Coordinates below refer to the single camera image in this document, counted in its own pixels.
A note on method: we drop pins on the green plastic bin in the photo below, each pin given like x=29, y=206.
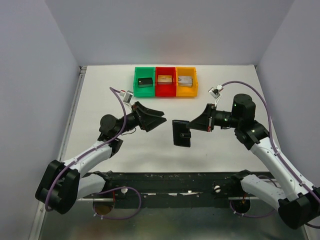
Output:
x=148, y=92

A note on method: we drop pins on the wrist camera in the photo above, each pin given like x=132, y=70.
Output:
x=126, y=96
x=215, y=92

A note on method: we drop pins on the black leather card holder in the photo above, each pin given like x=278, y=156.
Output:
x=181, y=133

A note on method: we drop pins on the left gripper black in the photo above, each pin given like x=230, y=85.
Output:
x=136, y=116

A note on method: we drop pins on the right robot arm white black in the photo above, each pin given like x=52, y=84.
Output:
x=297, y=200

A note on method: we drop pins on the red plastic bin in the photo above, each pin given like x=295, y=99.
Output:
x=165, y=89

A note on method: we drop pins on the gold card in red bin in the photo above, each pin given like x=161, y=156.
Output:
x=164, y=79

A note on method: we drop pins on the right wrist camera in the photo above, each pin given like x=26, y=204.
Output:
x=215, y=92

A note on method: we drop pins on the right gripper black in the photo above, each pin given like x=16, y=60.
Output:
x=212, y=119

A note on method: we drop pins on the aluminium rail left side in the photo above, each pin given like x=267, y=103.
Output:
x=73, y=108

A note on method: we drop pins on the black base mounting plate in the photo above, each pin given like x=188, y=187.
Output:
x=163, y=201

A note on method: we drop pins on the black card in green bin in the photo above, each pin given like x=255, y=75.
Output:
x=144, y=82

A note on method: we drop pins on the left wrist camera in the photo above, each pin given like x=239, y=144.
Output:
x=126, y=96

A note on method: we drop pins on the silver cards in yellow bin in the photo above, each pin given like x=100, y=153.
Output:
x=185, y=81

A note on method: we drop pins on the aluminium rail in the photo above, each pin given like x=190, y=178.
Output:
x=73, y=108
x=250, y=197

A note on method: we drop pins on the aluminium rail front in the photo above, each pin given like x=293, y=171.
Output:
x=250, y=197

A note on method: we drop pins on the yellow plastic bin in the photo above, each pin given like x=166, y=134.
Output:
x=187, y=92

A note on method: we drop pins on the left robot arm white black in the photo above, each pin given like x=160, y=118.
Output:
x=107, y=145

